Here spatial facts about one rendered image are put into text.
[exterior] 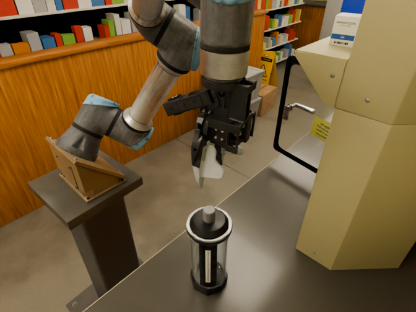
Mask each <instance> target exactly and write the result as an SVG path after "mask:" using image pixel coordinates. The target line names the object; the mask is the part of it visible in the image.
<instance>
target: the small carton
mask: <svg viewBox="0 0 416 312"><path fill-rule="evenodd" d="M361 16H362V15H361V14H353V13H345V12H341V13H340V14H337V15H336V17H335V20H334V25H333V28H332V33H331V38H330V41H329V45H336V46H344V47H349V48H352V47H353V43H354V40H355V36H356V34H357V30H358V26H359V23H360V19H361Z"/></svg>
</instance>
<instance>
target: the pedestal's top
mask: <svg viewBox="0 0 416 312"><path fill-rule="evenodd" d="M98 155H99V156H100V157H101V158H102V159H104V160H105V161H107V162H108V163H109V164H110V165H112V166H113V167H115V168H116V169H117V170H119V171H120V172H121V173H122V174H124V175H125V178H124V179H126V181H127V182H126V183H124V184H122V185H121V186H118V187H117V188H115V189H113V190H111V191H110V192H108V193H106V194H104V195H102V196H100V197H99V198H97V199H95V200H93V201H92V202H90V203H86V202H85V201H84V200H83V199H82V198H81V197H80V196H79V195H78V194H77V193H76V192H75V191H74V190H73V189H72V188H71V187H70V186H69V185H68V184H67V183H66V182H65V181H64V180H63V179H62V178H61V177H60V176H59V174H60V173H61V170H60V169H59V168H57V169H55V170H53V171H51V172H49V173H47V174H45V175H43V176H41V177H39V178H36V179H34V180H32V181H30V182H28V183H27V184H28V186H29V188H30V190H31V192H32V193H34V195H36V197H37V198H39V200H41V202H42V203H44V205H45V206H47V208H49V210H50V211H52V213H54V215H55V216H57V218H58V219H60V221H62V223H63V224H65V226H66V227H67V228H68V229H69V230H72V229H73V228H75V227H76V226H78V225H80V224H81V223H83V222H85V221H86V220H88V219H89V218H91V217H93V216H94V215H95V214H97V213H99V212H100V211H102V210H103V209H105V208H107V207H108V206H110V205H112V204H113V203H114V202H116V201H118V200H119V199H121V198H122V197H124V196H125V195H127V194H129V193H130V192H132V191H133V190H135V189H137V188H138V187H140V186H142V185H143V181H142V177H141V176H140V175H138V174H137V173H135V172H133V171H132V170H130V169H129V168H127V167H126V166H124V165H123V164H121V163H119V162H118V161H116V160H115V159H113V158H111V157H110V156H109V155H107V154H106V153H104V152H102V151H101V150H98Z"/></svg>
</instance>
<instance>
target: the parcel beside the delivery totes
mask: <svg viewBox="0 0 416 312"><path fill-rule="evenodd" d="M276 93H277V87H275V86H271V85H267V84H262V83H261V87H260V90H259V95H258V97H261V98H262V99H261V102H260V103H259V108H258V113H257V116H259V117H261V116H262V115H264V114H265V113H267V112H268V111H269V110H270V109H272V108H273V107H274V106H275V98H276Z"/></svg>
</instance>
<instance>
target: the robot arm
mask: <svg viewBox="0 0 416 312"><path fill-rule="evenodd" d="M187 1H188V2H189V3H191V4H192V5H193V6H194V7H196V8H197V9H199V10H200V11H201V17H200V26H197V25H196V24H194V23H193V22H191V21H190V20H189V19H187V18H186V17H185V16H183V15H182V14H180V13H179V12H178V11H176V10H174V9H173V8H172V7H171V6H169V5H168V4H167V3H165V0H128V11H129V15H130V18H131V20H132V22H133V24H134V25H135V27H136V28H137V30H138V31H139V33H140V34H141V35H142V36H143V37H144V38H145V39H146V40H147V41H148V42H150V43H151V44H153V45H154V46H156V47H157V48H158V50H157V53H156V55H157V58H158V61H157V63H156V64H155V66H154V68H153V69H152V72H151V73H150V75H149V77H148V78H147V80H146V82H145V84H144V86H143V88H142V89H141V91H140V92H139V94H138V96H137V98H136V100H135V102H134V103H133V105H132V107H129V108H127V109H125V110H124V111H123V110H121V109H119V108H120V104H118V103H115V102H113V101H111V100H108V99H106V98H103V97H101V96H98V95H95V94H90V95H88V96H87V98H86V99H85V101H84V102H83V105H82V106H81V108H80V110H79V112H78V114H77V116H76V117H75V119H74V121H73V123H72V124H71V127H70V128H69V129H68V130H67V131H66V132H65V133H64V134H63V135H62V136H60V137H58V139H57V141H56V145H57V146H58V147H60V148H61V149H63V150H65V151H66V152H69V153H70V154H73V155H75V156H77V157H79V158H82V159H85V160H88V161H92V162H94V161H96V159H97V157H98V150H99V147H100V142H101V140H102V138H103V136H104V135H106V136H108V137H110V138H112V139H114V140H115V141H117V142H119V143H121V144H123V145H125V146H126V147H128V148H131V149H134V150H139V149H141V148H143V146H145V144H146V143H147V141H148V140H149V139H150V137H151V135H152V133H153V131H154V128H153V127H152V126H153V122H152V119H153V117H154V116H155V114H156V112H157V111H158V109H159V108H160V107H161V105H163V107H164V109H165V111H166V113H167V116H171V115H174V116H176V115H180V114H183V113H184V112H186V111H190V110H194V109H197V108H200V113H199V116H198V117H197V121H196V128H195V132H194V137H193V142H192V146H191V161H192V166H193V172H194V176H195V178H196V182H197V185H198V187H199V188H202V185H203V181H204V178H214V179H221V178H223V176H224V170H223V168H222V167H221V166H220V165H223V161H224V158H225V154H236V155H241V154H243V149H242V147H240V146H239V145H240V144H241V143H242V142H244V143H246V142H247V141H248V140H249V137H250V136H251V137H253V132H254V123H255V118H256V110H252V109H250V104H251V95H252V91H253V90H255V89H256V84H257V80H253V79H248V78H246V75H247V73H248V62H249V51H250V44H251V34H252V28H253V17H254V6H255V0H187ZM199 65H200V71H199V72H200V73H201V85H202V86H203V87H205V88H204V89H200V90H197V91H194V92H191V93H187V94H184V95H182V94H179V95H174V96H172V97H171V98H169V99H168V101H167V102H166V103H164V104H162V103H163V102H164V101H165V99H166V97H167V96H168V94H169V93H170V91H171V90H172V88H173V87H174V85H175V84H176V82H177V80H178V79H179V78H180V76H182V75H186V74H188V72H189V71H190V70H192V71H196V70H197V69H198V67H199ZM252 119H253V123H252V128H251V122H252ZM207 141H210V142H211V143H213V144H214V145H215V147H214V146H212V145H207ZM216 160H217V161H218V162H219V164H220V165H219V164H218V163H217V162H216Z"/></svg>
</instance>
